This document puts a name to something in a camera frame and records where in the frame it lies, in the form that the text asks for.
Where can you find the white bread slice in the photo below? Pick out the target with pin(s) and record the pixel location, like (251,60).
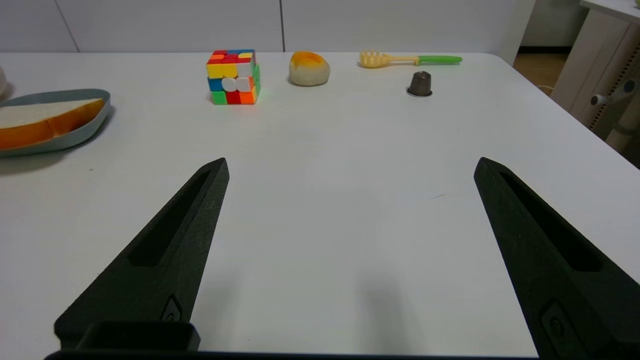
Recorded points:
(35,122)

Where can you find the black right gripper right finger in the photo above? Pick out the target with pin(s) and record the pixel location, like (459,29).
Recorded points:
(575,280)

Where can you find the small dark grey knob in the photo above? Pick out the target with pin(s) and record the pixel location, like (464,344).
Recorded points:
(420,84)

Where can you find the round orange-topped bun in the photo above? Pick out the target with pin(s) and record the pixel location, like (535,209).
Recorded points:
(309,70)

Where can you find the multicoloured Rubik's cube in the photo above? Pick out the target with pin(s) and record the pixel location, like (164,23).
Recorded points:
(233,77)

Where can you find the white side desk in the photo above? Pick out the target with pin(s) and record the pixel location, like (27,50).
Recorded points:
(595,55)

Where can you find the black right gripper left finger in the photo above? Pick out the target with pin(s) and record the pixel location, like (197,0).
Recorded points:
(165,280)

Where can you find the grey square plate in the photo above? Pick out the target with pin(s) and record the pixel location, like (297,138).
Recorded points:
(85,131)

